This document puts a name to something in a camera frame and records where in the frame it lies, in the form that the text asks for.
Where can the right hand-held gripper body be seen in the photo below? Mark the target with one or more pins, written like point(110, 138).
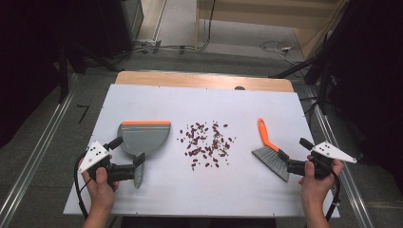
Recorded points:
point(329, 151)

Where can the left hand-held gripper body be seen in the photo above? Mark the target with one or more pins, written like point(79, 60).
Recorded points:
point(94, 153)

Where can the grey dustpan with orange edge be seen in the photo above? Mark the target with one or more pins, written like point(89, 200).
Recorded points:
point(142, 139)

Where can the pile of red beans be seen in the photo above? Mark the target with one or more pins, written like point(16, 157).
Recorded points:
point(206, 145)

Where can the person's left hand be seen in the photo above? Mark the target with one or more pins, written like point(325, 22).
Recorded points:
point(100, 193)

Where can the person's right hand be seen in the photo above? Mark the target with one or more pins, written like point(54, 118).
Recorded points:
point(316, 190)

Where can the black stand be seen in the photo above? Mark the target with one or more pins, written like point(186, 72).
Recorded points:
point(65, 72)
point(316, 68)

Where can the wooden table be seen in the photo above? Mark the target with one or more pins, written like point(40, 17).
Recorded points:
point(190, 79)

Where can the grey cabinet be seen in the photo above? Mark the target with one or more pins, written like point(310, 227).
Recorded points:
point(134, 15)

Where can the light wooden furniture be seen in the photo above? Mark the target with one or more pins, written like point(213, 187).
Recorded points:
point(269, 12)

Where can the metal floor rail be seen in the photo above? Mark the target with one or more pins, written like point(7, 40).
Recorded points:
point(345, 186)
point(34, 155)

